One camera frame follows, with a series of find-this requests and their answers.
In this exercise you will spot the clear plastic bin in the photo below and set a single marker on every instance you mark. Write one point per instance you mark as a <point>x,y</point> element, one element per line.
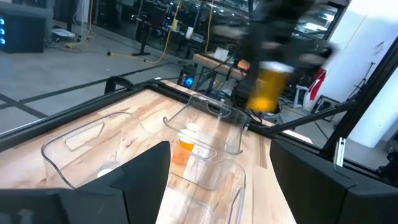
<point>217,115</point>
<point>84,137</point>

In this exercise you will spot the red and white chair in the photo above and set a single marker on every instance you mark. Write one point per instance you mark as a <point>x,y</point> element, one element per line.
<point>317,84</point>

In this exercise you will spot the black aluminium table frame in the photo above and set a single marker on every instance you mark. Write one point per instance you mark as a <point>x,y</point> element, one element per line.
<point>62,119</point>

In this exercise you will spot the blue lit computer fan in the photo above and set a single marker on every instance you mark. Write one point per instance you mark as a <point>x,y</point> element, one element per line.
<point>188,82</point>

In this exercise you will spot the computer tower blue lights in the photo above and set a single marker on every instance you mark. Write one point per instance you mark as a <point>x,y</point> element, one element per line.
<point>25,31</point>

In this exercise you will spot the wooden workbench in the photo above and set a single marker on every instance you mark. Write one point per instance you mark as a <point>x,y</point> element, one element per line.
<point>214,63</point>

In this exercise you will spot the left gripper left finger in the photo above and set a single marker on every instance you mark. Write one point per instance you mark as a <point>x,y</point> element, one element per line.
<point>130,193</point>

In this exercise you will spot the small white box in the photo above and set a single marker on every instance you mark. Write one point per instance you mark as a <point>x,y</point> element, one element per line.
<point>221,53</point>

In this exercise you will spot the silver aluminium bracket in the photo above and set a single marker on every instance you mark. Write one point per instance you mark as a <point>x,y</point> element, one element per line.
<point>339,152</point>

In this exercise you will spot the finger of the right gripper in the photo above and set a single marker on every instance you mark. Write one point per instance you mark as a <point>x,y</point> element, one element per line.
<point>317,56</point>
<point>245,93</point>

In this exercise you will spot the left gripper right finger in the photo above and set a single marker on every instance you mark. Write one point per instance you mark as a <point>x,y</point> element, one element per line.
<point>326,196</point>

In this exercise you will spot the black stand post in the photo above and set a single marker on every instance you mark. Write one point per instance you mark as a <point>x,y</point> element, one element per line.
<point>143,37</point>

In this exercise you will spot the large orange pill bottle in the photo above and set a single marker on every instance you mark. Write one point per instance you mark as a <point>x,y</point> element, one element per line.
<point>186,144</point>
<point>270,87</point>

